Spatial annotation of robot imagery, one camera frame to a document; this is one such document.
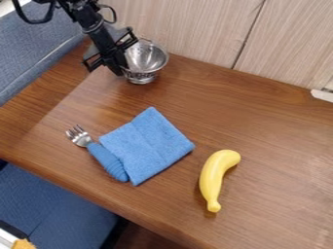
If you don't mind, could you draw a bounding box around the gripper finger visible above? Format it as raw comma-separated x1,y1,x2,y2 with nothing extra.
111,53,128,76
103,57,123,77

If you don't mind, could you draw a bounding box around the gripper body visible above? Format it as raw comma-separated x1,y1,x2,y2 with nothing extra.
80,26,141,74

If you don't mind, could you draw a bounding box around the silver strainer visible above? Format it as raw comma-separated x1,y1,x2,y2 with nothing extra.
118,38,171,86

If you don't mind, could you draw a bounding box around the blue cloth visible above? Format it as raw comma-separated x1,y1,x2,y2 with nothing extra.
97,106,197,188

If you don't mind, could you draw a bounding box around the yellow toy banana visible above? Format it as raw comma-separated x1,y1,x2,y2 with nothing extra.
198,149,242,214

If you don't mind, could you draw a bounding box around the blue handled silver fork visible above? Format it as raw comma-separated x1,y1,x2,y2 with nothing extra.
63,124,131,184

